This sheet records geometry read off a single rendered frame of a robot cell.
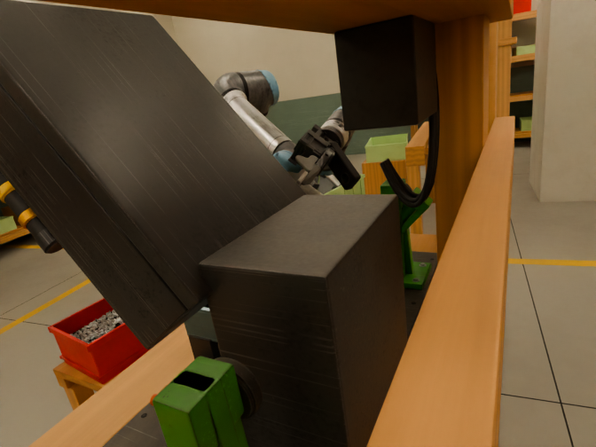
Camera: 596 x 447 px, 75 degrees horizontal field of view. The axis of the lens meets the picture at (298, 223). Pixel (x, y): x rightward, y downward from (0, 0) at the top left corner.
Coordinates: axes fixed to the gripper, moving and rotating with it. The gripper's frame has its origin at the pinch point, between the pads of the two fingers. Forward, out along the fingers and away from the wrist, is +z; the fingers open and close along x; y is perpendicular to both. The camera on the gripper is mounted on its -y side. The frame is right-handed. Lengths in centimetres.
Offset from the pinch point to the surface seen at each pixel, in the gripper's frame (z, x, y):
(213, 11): 32, 38, 14
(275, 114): -646, -437, 158
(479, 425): 53, 40, -14
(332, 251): 30.9, 21.1, -7.8
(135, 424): 47, -29, 0
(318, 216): 19.6, 13.9, -4.8
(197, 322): 27.1, -23.2, 1.8
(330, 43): -691, -262, 134
